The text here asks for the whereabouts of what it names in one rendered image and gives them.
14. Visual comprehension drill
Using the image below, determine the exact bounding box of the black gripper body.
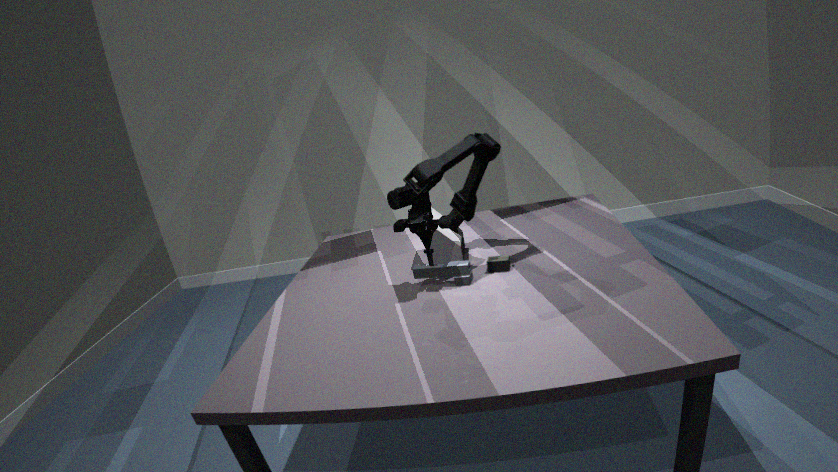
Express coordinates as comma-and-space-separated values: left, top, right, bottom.
393, 201, 456, 232

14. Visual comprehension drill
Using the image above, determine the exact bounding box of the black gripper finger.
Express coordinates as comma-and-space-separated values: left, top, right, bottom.
412, 229, 428, 250
425, 225, 438, 250

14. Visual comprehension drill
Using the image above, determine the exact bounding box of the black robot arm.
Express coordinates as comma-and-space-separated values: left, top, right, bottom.
387, 133, 501, 233

